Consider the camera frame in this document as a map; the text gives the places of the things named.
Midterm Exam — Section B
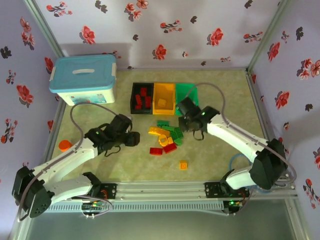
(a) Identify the large green lego plate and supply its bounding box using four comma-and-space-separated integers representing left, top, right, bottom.
171, 127, 185, 140

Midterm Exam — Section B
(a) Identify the long yellow lego brick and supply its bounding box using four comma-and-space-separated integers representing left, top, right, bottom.
148, 126, 165, 136

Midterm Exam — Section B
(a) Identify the round yellow lego piece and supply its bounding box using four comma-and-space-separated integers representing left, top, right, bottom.
158, 134, 170, 148

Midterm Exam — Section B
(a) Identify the yellow plastic bin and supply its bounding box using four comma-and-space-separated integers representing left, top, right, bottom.
152, 82, 177, 116

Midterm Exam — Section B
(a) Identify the black plastic bin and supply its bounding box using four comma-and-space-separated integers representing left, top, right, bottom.
129, 82, 155, 115

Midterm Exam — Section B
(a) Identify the green plastic bin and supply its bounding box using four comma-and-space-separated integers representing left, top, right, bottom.
174, 83, 200, 111

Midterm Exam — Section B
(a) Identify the orange plastic cup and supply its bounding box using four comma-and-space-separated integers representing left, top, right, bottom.
58, 139, 74, 153

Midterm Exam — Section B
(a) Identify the blue tube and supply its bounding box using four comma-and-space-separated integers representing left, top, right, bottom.
229, 153, 267, 195

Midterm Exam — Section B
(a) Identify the blue lidded storage box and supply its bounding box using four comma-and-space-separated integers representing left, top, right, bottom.
48, 54, 118, 107

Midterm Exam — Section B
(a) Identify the left controller circuit board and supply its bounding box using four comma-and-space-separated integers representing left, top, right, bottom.
81, 201, 106, 211

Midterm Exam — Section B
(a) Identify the controller circuit board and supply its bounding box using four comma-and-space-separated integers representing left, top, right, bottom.
223, 198, 243, 216
81, 201, 106, 211

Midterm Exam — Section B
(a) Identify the right controller circuit board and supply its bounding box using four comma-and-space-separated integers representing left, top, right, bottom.
223, 198, 243, 216

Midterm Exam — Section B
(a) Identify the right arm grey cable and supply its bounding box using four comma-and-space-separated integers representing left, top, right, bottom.
186, 81, 298, 193

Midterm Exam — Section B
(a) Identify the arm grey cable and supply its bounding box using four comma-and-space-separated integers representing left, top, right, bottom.
186, 81, 298, 193
17, 101, 121, 222

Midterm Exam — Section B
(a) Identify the left arm grey cable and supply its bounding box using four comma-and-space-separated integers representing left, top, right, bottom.
17, 101, 121, 222

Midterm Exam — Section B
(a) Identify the aluminium side rail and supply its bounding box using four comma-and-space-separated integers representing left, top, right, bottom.
245, 69, 291, 181
41, 99, 68, 171

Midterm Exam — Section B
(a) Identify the aluminium rear rail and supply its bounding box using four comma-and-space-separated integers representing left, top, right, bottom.
117, 67, 249, 73

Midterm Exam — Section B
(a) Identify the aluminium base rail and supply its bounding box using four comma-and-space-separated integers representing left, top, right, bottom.
49, 181, 298, 201

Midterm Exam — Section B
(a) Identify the left base grey cable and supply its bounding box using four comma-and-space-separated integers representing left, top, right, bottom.
79, 197, 114, 220

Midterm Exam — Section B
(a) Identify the base grey cable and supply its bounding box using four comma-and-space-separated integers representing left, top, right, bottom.
199, 187, 260, 217
79, 197, 114, 220

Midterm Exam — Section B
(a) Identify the grey slotted cable duct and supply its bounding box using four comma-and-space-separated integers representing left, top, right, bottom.
47, 201, 225, 213

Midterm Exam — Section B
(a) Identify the right base grey cable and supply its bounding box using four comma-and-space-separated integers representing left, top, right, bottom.
199, 187, 260, 217

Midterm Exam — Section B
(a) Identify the aluminium frame post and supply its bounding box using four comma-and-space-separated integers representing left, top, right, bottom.
23, 0, 65, 58
246, 0, 295, 73

